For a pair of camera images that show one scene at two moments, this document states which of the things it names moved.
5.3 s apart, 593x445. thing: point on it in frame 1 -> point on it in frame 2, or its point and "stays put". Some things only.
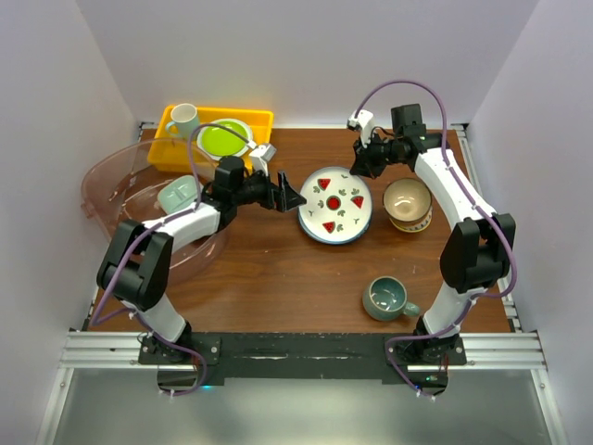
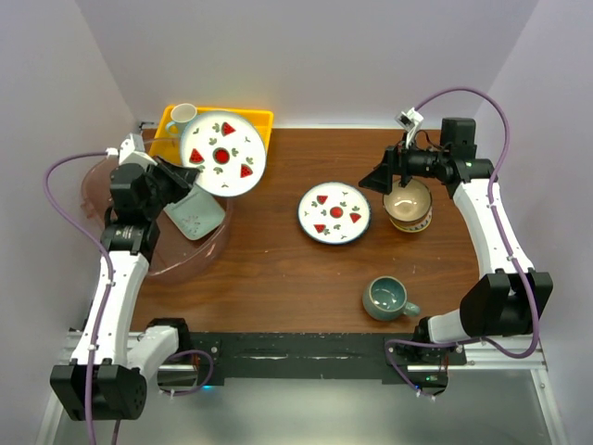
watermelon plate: [334, 226] stays put
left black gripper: [284, 199] -> [181, 177]
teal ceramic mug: [385, 298] stays put
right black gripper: [362, 164] -> [395, 160]
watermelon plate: [339, 205] -> [227, 148]
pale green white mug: [185, 119] stays put
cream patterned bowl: [409, 204] stays put
